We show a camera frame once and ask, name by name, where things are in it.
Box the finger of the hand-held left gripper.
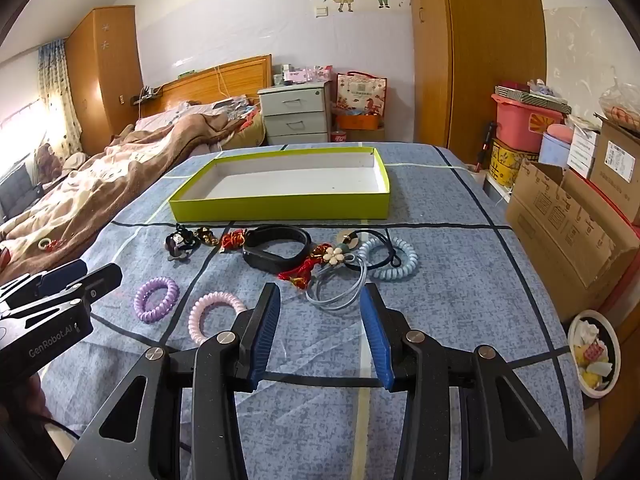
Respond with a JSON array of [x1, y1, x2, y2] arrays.
[[0, 259, 87, 307], [0, 263, 124, 322]]

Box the light blue spiral hair tie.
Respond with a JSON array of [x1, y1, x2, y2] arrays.
[[357, 236, 418, 281]]

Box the brown blanket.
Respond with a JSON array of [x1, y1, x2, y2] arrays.
[[0, 110, 266, 286]]

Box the brown stuffed toy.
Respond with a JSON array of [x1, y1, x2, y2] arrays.
[[35, 142, 63, 176]]

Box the black wristband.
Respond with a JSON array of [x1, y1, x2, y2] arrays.
[[242, 226, 312, 277]]

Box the red rope bracelet gold beads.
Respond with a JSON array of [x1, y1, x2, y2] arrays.
[[220, 228, 249, 251]]

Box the red patterned gift bag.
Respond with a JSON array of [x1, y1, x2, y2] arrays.
[[336, 71, 388, 131]]

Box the blue-grey elastic hair tie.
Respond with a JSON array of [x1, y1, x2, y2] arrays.
[[306, 244, 368, 306]]

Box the black hair tie grey flower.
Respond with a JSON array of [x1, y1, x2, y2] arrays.
[[164, 226, 202, 261]]

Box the purple spiral hair tie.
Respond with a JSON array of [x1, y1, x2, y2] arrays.
[[134, 276, 180, 323]]

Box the orange box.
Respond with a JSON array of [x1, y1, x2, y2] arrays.
[[336, 112, 386, 131]]

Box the large brown wooden wardrobe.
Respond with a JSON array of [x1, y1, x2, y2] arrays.
[[405, 0, 546, 166]]

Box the floral curtain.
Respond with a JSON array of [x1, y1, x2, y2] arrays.
[[35, 40, 83, 156]]

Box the pink box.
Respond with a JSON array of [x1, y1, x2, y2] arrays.
[[282, 65, 333, 86]]

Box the striped flat box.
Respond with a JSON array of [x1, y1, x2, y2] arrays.
[[492, 80, 571, 116]]

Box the large cardboard box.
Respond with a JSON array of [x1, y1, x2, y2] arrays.
[[505, 157, 640, 321]]

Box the red tassel knot bracelet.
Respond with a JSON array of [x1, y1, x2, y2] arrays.
[[277, 242, 333, 292]]

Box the yellow patterned tin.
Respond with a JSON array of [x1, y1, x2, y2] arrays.
[[487, 137, 538, 188]]

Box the pink spiral hair tie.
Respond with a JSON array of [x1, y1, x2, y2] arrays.
[[187, 291, 248, 346]]

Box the wooden headboard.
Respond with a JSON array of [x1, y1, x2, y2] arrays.
[[140, 54, 273, 121]]

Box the orange wooden wardrobe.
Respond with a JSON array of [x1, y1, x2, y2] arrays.
[[65, 6, 143, 156]]

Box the black cord hair tie teal bead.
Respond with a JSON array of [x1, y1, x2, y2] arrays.
[[336, 229, 405, 270]]

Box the green shallow cardboard box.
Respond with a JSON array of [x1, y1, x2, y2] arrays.
[[168, 146, 392, 222]]

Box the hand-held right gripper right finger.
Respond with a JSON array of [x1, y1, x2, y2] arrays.
[[359, 282, 583, 480]]

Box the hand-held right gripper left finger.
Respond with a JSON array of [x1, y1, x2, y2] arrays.
[[57, 282, 283, 480]]

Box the clear plastic bag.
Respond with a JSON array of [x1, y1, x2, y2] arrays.
[[597, 77, 640, 121]]

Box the light blue round box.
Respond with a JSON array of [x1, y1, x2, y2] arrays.
[[537, 125, 576, 168]]

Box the white bowl with scraps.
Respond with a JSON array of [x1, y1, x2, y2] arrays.
[[567, 310, 622, 400]]

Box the cardboard box white label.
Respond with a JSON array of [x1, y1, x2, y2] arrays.
[[585, 120, 640, 196]]

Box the pink plastic bucket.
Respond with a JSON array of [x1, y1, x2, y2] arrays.
[[491, 92, 566, 153]]

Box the grey drawer nightstand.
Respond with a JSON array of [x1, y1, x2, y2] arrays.
[[257, 81, 333, 147]]

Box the red and black tool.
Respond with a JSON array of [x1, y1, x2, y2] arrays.
[[477, 121, 496, 171]]

